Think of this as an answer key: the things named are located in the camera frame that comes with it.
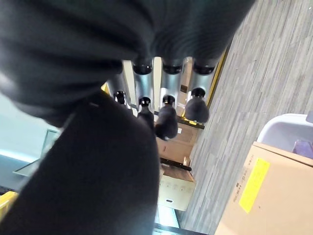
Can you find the grey plastic box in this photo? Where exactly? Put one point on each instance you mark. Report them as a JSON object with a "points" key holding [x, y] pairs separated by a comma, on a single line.
{"points": [[278, 127]]}

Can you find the yellow shelf with black beams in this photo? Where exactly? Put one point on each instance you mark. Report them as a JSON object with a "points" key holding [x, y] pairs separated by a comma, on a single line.
{"points": [[219, 71]]}

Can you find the right robot hand black cloth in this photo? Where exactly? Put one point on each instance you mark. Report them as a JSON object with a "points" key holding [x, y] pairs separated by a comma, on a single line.
{"points": [[73, 36]]}

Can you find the white carton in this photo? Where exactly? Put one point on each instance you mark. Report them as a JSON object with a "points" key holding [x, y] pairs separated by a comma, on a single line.
{"points": [[157, 73]]}

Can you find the yellow shelf frame piece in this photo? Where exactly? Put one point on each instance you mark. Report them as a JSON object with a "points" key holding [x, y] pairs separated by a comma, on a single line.
{"points": [[7, 203]]}

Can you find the brown cardboard box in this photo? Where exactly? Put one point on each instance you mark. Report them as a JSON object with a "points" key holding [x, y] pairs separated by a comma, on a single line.
{"points": [[178, 147]]}

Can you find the black sole-shaped part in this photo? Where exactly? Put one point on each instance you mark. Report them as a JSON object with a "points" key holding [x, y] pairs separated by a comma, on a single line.
{"points": [[97, 171]]}

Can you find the purple item in plastic box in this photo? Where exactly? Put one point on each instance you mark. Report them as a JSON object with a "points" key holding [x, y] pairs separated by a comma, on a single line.
{"points": [[304, 149]]}

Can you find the grey framed glass panel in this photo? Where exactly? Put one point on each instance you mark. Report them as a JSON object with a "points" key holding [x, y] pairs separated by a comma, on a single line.
{"points": [[34, 159]]}

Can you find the tan carton with dark label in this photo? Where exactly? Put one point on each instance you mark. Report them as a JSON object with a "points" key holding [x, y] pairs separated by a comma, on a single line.
{"points": [[187, 73]]}

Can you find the cardboard box with yellow label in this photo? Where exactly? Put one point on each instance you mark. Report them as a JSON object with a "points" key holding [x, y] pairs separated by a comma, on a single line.
{"points": [[274, 195]]}

